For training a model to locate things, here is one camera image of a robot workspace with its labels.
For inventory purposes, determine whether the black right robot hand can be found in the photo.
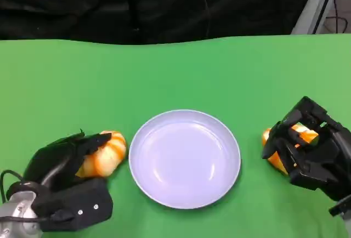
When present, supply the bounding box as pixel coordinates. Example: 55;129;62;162
261;96;351;202

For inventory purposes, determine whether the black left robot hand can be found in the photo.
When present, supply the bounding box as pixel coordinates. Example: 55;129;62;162
23;132;112;189

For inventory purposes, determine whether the orange and white bread roll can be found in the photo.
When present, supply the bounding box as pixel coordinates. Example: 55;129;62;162
262;122;320;175
75;130;128;179

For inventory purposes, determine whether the lilac plate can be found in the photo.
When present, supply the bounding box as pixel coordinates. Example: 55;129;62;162
128;109;242;210

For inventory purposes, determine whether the green table cloth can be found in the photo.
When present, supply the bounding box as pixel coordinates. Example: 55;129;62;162
0;32;351;238

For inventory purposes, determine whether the black backdrop curtain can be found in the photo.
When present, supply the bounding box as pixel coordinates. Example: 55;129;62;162
0;0;320;46

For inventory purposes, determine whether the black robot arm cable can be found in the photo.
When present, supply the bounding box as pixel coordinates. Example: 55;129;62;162
0;169;26;203

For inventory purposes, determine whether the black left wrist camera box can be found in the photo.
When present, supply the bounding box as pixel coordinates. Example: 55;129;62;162
30;178;114;233

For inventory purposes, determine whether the black floor cable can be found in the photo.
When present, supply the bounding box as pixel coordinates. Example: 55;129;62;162
325;2;349;34

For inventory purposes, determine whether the aluminium frame stand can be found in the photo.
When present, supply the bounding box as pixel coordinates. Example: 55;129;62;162
290;0;337;35

